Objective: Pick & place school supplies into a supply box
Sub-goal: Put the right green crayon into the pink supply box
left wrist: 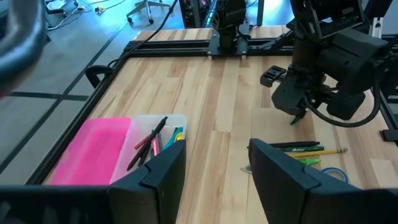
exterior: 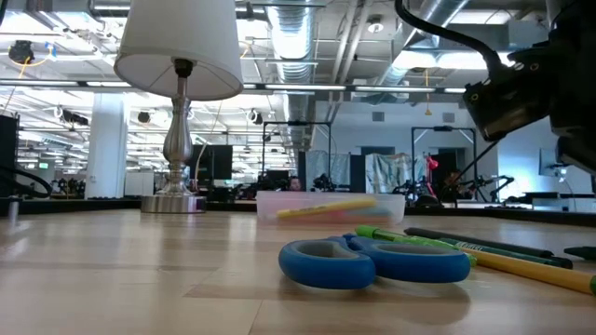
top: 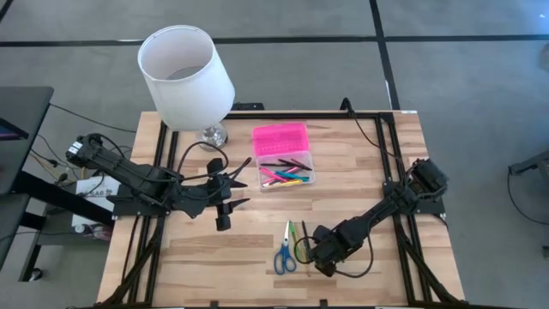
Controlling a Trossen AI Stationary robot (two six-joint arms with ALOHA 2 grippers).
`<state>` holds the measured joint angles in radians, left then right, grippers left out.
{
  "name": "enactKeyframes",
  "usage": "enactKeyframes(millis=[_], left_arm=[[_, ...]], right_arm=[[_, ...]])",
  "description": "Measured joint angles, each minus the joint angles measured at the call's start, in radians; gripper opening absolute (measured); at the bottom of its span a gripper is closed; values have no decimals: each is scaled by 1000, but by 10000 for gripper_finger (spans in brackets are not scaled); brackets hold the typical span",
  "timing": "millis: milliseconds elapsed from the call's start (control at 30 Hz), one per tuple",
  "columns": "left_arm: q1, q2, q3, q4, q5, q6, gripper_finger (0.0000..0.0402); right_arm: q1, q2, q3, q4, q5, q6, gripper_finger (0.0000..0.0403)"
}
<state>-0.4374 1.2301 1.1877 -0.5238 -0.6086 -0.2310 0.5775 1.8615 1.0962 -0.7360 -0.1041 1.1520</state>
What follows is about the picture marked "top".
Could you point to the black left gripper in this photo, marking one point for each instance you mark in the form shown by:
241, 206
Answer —
221, 197

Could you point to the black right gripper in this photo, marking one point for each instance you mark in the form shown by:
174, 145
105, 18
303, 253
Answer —
330, 255

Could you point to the dark green marker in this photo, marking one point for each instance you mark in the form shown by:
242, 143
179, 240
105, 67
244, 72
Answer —
305, 234

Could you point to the light green pen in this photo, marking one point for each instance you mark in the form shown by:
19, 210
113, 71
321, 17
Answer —
293, 234

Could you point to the pink pencil with blue tip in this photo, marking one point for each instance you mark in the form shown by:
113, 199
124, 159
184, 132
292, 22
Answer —
272, 174

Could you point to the black pencil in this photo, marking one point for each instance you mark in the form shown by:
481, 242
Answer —
274, 165

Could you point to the yellow highlighter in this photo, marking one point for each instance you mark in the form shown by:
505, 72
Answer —
287, 183

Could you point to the teal pen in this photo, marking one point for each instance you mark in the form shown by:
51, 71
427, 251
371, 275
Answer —
291, 176

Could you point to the pink highlighter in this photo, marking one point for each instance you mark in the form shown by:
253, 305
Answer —
291, 170

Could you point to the dark grey marker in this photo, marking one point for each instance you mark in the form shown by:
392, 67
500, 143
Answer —
296, 165

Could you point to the clear box with pink lid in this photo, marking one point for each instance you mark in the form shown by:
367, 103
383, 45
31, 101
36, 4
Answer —
281, 139

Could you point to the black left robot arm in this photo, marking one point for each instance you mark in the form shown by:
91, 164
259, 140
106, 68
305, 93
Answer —
128, 171

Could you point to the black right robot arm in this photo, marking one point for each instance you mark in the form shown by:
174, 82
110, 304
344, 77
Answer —
377, 214

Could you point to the white printed box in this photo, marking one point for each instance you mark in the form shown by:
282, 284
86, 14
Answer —
96, 191

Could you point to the black clamp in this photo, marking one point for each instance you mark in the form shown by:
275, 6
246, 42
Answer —
214, 304
323, 304

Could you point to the black power strip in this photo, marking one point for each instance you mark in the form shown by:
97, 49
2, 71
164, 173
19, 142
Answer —
248, 106

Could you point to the white shade silver table lamp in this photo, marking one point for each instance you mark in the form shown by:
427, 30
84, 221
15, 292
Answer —
188, 98

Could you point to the black desk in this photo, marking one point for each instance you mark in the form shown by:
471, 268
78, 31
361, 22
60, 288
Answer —
21, 111

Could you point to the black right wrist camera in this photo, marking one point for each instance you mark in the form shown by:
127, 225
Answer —
321, 233

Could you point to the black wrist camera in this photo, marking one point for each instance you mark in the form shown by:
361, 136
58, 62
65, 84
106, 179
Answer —
321, 233
215, 166

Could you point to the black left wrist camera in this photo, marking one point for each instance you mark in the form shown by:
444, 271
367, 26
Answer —
215, 166

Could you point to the black aluminium table frame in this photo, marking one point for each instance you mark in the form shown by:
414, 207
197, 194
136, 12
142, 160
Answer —
300, 115

